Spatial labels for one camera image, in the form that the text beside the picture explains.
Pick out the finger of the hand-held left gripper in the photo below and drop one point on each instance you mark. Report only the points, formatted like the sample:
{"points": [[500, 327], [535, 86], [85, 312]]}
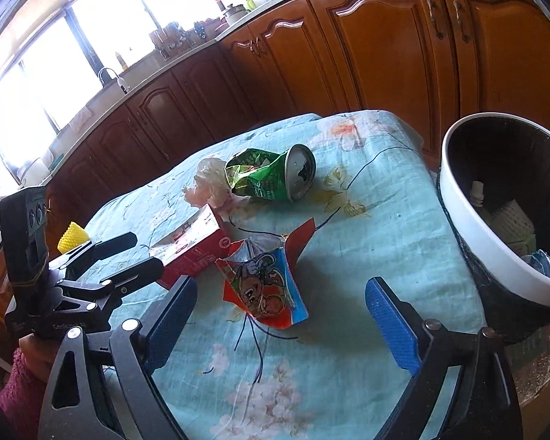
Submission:
{"points": [[114, 243], [137, 272]]}

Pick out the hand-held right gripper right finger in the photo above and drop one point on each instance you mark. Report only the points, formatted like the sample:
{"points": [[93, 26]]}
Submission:
{"points": [[394, 325]]}

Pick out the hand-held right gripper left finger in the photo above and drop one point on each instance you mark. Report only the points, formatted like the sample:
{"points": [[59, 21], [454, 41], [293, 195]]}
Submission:
{"points": [[169, 325]]}

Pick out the red and white carton box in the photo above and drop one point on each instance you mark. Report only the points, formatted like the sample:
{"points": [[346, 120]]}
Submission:
{"points": [[201, 247]]}

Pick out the red cartoon snack packet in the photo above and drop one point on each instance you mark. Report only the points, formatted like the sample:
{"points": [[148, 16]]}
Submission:
{"points": [[266, 293]]}

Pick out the white rimmed black trash bin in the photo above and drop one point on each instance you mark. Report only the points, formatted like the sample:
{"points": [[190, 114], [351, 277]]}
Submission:
{"points": [[486, 256]]}

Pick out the small green box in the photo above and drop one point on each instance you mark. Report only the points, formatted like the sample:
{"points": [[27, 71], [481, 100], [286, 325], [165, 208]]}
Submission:
{"points": [[525, 244]]}

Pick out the large white foam fruit net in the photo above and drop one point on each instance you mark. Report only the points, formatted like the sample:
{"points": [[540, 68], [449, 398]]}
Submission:
{"points": [[513, 222]]}

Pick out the small white bottle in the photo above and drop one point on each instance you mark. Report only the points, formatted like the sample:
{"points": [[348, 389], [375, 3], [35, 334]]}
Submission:
{"points": [[479, 192]]}

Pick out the grey plastic bag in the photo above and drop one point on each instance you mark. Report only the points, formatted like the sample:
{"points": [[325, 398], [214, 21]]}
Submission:
{"points": [[541, 263]]}

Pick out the person's left forearm pink sleeve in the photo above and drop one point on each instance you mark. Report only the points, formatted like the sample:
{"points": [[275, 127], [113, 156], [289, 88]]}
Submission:
{"points": [[18, 398]]}

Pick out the person's left hand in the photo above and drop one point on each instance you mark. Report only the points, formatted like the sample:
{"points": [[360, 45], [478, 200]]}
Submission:
{"points": [[32, 353]]}

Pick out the yellow foam fruit net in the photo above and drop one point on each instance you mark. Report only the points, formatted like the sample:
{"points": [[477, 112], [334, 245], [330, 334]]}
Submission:
{"points": [[73, 238]]}

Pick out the light blue floral tablecloth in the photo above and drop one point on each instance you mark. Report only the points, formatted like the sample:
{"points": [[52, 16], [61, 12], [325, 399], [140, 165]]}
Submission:
{"points": [[348, 238]]}

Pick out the pinkish crumpled plastic bag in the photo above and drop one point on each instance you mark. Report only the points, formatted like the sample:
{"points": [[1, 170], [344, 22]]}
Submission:
{"points": [[208, 183]]}

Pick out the crushed green drink can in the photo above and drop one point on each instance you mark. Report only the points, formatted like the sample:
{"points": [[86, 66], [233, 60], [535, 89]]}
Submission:
{"points": [[266, 178]]}

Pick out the steel kitchen faucet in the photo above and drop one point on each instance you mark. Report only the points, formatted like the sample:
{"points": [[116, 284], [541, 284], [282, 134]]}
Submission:
{"points": [[119, 83]]}

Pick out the pale stone countertop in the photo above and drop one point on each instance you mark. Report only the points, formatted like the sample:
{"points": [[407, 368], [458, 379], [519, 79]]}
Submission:
{"points": [[142, 62]]}

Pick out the kitchen window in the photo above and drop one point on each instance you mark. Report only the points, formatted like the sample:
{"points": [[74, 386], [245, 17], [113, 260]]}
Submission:
{"points": [[73, 55]]}

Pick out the dish rack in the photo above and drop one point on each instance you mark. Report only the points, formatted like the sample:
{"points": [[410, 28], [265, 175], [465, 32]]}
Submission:
{"points": [[172, 39]]}

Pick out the wooden base cabinets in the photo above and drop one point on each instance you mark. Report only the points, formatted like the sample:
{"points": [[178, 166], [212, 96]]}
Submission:
{"points": [[371, 55]]}

